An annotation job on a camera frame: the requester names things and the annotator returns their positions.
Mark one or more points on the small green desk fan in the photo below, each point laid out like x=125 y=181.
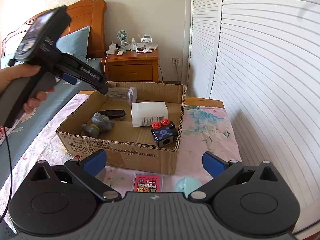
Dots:
x=122 y=35

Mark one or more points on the pink card packet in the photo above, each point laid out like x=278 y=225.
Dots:
x=147 y=182

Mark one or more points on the person's left hand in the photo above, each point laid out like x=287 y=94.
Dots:
x=17 y=73

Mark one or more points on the pink floral quilt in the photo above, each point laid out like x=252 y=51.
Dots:
x=21 y=120

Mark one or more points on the grey rubber animal toy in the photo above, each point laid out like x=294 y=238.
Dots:
x=100 y=124

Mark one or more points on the wooden headboard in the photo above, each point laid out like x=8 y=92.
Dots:
x=85 y=15

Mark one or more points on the cardboard box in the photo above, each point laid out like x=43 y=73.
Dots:
x=140 y=157

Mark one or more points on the blue cube toy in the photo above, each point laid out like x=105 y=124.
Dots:
x=163 y=133

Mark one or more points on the clear spray bottle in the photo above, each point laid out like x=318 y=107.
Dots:
x=134 y=45

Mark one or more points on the wooden nightstand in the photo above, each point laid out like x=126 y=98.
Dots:
x=130 y=65

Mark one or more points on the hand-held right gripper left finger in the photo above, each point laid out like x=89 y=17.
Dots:
x=96 y=161

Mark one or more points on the bed with blue sheet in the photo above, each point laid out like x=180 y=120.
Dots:
x=37 y=127

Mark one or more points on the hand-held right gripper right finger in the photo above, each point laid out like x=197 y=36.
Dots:
x=212 y=165

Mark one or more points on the black oval brush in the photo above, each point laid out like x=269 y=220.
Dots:
x=112 y=114

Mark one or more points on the narrow white louvered wardrobe door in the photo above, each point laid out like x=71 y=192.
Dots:
x=205 y=35

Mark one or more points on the white power strip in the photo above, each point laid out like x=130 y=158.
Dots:
x=112 y=48

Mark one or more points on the low wall socket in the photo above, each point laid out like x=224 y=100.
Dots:
x=176 y=61

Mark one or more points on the white phone stand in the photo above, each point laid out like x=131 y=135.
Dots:
x=147 y=40

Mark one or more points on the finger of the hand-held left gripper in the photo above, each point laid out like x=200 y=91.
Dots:
x=70 y=79
x=90 y=74

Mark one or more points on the clear bottle of yellow capsules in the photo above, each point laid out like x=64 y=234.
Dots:
x=68 y=157

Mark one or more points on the mint green round case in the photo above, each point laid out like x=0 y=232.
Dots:
x=185 y=185

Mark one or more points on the blue pillow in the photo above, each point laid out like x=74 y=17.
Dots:
x=75 y=42

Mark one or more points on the wide white louvered wardrobe door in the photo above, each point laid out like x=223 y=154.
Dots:
x=270 y=80

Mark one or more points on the clear plastic jar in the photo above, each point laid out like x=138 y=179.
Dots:
x=120 y=95

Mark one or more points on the translucent white plastic container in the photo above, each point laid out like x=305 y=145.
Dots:
x=147 y=112

